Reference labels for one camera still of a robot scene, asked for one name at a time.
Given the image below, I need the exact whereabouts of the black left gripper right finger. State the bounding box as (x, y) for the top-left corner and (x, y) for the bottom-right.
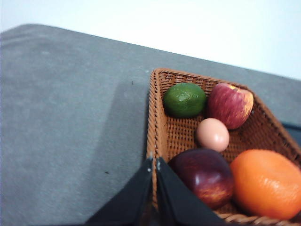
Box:
(156, 157), (227, 226)

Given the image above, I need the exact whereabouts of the red apple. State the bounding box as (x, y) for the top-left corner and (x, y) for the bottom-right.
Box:
(207, 83), (254, 129)

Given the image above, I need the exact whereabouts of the orange mandarin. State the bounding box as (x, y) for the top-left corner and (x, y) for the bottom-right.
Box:
(230, 149), (301, 220)

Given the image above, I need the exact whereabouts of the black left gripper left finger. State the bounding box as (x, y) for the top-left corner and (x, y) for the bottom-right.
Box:
(87, 158), (153, 226)

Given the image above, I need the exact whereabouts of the dark red plum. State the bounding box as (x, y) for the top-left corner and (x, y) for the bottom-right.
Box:
(169, 149), (234, 209)

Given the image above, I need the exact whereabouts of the brown wicker basket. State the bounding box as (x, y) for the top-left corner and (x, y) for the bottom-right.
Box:
(147, 68), (301, 226)

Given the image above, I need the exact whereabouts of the green lime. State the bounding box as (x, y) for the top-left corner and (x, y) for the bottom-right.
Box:
(163, 82), (206, 118)

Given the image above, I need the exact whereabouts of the beige egg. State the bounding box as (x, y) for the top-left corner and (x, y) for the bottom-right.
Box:
(197, 118), (230, 152)

